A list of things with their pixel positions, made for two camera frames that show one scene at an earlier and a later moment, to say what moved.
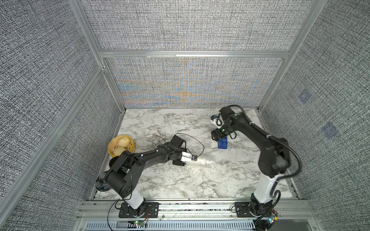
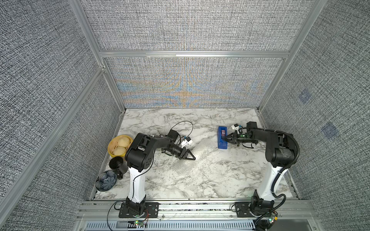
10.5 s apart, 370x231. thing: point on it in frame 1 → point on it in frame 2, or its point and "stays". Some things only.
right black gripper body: [220, 132] → [242, 138]
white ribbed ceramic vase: [205, 161] → [203, 153]
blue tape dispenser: [222, 143] stays
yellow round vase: [120, 143] stays
